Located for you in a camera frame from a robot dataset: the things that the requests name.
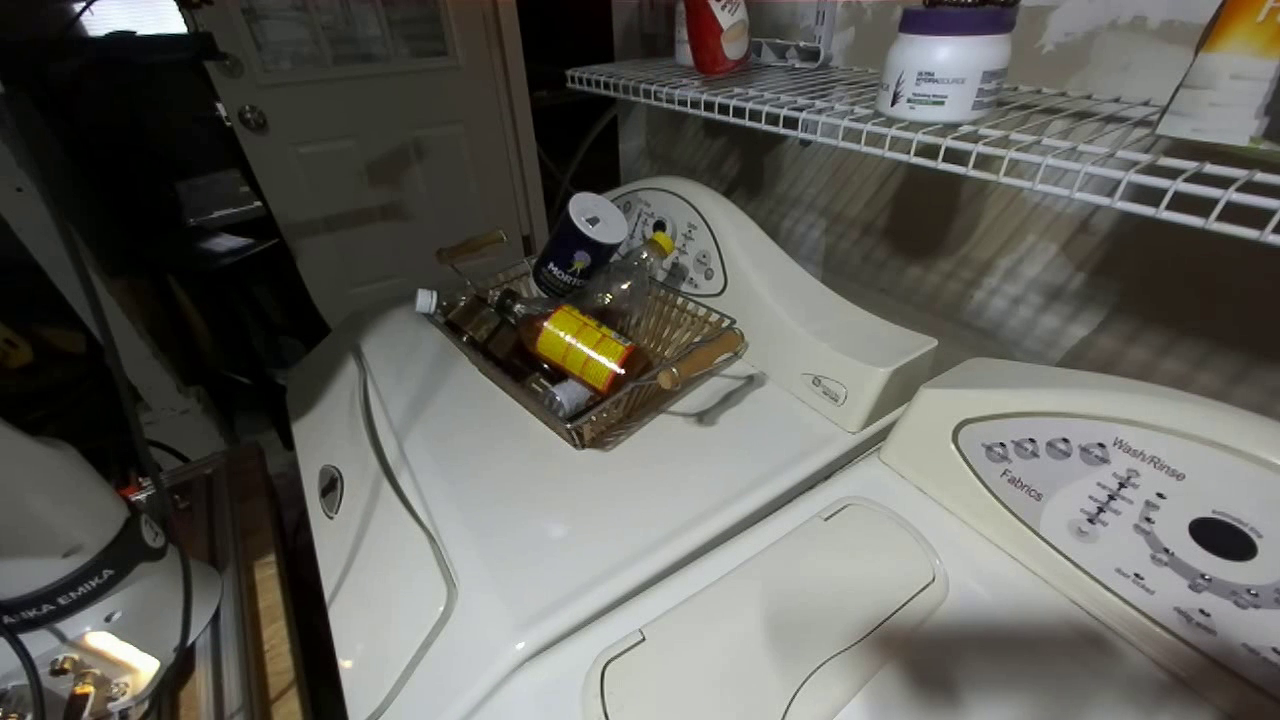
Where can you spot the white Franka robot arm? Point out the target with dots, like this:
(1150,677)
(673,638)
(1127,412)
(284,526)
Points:
(52,505)

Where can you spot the vinegar bottle with yellow label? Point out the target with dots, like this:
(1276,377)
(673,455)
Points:
(582,344)

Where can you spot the dark bottle with white cap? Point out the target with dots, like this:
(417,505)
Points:
(568,396)

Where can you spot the clear plastic bottle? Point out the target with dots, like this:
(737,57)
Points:
(626,280)

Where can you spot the blue container with white lid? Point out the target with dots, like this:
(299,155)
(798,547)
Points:
(564,252)

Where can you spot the white jar with purple lid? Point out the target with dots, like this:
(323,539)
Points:
(943,74)

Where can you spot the white washing machine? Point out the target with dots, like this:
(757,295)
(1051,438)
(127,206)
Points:
(533,505)

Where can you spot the small can with silver top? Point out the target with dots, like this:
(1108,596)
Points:
(427,301)

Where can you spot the white dryer machine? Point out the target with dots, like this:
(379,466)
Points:
(803,600)

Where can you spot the white panel door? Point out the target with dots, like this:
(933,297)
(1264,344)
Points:
(360,161)

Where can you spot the clear plastic container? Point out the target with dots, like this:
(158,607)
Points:
(803,35)

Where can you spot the metal door knob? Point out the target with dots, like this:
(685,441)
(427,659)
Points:
(249,122)

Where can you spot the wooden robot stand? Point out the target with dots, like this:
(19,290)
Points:
(261,625)

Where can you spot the orange and white box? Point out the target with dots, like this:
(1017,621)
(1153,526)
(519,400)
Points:
(1233,74)

